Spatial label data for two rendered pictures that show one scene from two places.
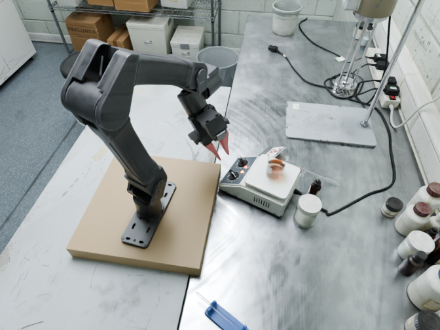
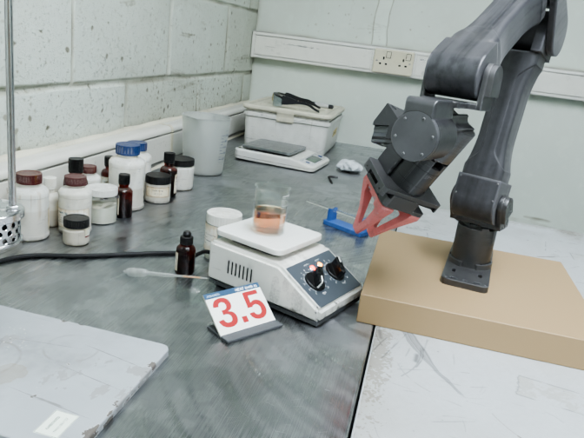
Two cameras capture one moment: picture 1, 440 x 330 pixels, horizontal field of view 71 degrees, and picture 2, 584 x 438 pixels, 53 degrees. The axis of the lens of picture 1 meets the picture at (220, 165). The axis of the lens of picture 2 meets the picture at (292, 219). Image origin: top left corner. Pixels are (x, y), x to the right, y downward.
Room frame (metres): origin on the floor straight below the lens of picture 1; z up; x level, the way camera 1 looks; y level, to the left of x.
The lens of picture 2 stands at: (1.36, -0.08, 1.26)
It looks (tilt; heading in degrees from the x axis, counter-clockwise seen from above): 17 degrees down; 182
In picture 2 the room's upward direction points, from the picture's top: 7 degrees clockwise
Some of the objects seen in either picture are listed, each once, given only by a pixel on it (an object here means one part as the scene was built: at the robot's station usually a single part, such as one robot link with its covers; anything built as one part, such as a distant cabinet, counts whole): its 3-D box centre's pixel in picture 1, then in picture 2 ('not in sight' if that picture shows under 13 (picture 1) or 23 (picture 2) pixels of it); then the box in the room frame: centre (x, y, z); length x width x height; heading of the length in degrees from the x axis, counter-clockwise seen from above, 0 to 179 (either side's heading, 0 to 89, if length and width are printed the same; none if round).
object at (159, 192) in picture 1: (145, 184); (481, 208); (0.45, 0.18, 1.05); 0.09 x 0.06 x 0.06; 57
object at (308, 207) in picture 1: (306, 211); (222, 235); (0.44, -0.23, 0.94); 0.06 x 0.06 x 0.08
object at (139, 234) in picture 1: (148, 203); (473, 245); (0.44, 0.18, 0.98); 0.20 x 0.07 x 0.08; 164
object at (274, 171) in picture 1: (276, 164); (268, 208); (0.53, -0.15, 1.02); 0.06 x 0.05 x 0.08; 155
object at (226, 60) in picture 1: (218, 80); not in sight; (2.15, 0.01, 0.22); 0.33 x 0.33 x 0.41
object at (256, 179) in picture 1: (272, 175); (269, 234); (0.53, -0.14, 0.98); 0.12 x 0.12 x 0.01; 60
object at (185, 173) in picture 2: not in sight; (179, 172); (0.04, -0.41, 0.94); 0.07 x 0.07 x 0.07
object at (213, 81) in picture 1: (198, 78); (442, 109); (0.65, 0.05, 1.21); 0.12 x 0.09 x 0.12; 147
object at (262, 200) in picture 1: (262, 181); (281, 265); (0.54, -0.12, 0.94); 0.22 x 0.13 x 0.08; 60
